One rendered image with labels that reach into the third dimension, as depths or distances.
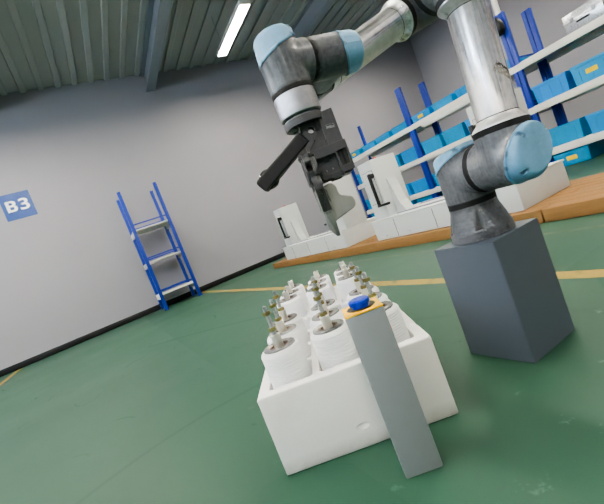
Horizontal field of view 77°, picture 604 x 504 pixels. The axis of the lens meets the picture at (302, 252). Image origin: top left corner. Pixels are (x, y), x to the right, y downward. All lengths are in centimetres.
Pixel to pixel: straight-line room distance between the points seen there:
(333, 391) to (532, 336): 48
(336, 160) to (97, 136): 695
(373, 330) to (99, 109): 725
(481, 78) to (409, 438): 73
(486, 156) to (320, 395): 62
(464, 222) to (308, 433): 61
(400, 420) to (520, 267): 47
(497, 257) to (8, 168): 708
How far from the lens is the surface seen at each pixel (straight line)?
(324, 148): 66
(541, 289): 108
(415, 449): 79
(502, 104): 94
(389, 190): 360
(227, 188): 753
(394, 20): 104
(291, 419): 88
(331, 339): 85
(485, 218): 101
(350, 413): 88
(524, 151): 90
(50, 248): 711
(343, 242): 414
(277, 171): 67
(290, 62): 70
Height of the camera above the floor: 49
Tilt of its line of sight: 4 degrees down
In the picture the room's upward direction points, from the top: 21 degrees counter-clockwise
